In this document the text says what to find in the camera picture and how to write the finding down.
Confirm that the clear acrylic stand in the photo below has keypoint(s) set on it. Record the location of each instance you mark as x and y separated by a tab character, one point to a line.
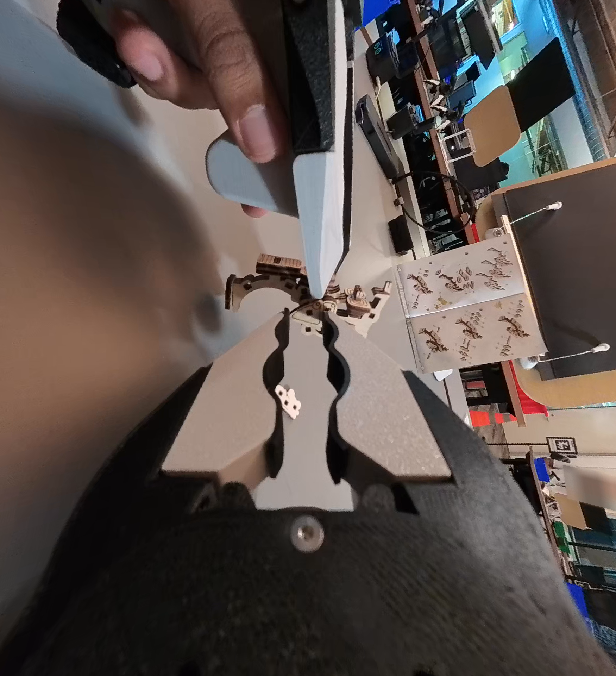
459	143

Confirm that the wooden puzzle model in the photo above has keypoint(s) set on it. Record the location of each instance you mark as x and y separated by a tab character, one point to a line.
244	285

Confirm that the black power strip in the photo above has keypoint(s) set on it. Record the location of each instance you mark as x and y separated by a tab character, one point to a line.
382	137

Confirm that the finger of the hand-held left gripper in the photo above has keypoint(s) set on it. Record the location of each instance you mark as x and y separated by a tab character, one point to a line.
318	222

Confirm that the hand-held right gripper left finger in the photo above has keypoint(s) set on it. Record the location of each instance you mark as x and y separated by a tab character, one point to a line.
218	417

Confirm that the black charger box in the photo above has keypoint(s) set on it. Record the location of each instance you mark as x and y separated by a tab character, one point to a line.
405	121

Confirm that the white stand foot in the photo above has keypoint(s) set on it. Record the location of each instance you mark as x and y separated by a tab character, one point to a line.
442	375

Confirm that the assembly instruction sheet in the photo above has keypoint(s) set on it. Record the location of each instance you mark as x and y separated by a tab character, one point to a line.
471	306

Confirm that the black charger green label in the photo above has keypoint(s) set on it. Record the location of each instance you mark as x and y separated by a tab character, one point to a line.
383	55

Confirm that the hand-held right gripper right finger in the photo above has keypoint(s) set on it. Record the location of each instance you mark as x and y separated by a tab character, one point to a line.
387	422

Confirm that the tan rounded board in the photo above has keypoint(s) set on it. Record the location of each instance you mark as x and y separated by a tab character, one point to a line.
493	126

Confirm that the small wooden puzzle piece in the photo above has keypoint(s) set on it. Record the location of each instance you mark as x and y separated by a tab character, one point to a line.
287	401

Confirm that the black display board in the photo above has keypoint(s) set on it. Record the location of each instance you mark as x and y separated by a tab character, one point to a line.
588	274

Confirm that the person's left hand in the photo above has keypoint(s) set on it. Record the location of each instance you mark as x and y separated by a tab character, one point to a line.
234	63

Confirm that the black battery pack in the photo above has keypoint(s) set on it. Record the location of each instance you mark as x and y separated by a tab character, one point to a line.
402	235

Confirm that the grey desk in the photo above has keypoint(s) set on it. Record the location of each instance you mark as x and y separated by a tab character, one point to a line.
302	449

